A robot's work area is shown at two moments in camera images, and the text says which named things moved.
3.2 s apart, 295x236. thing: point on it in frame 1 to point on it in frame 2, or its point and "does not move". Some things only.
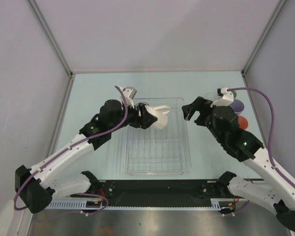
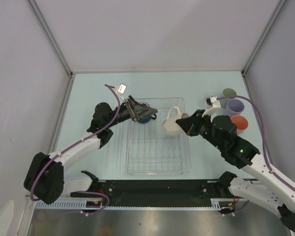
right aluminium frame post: [279, 7] does not move
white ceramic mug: [161, 112] to [169, 125]
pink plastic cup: [243, 122] does not move
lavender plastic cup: [238, 106] does not move
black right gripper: [200, 104] to [190, 124]
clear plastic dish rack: [160, 152] does not move
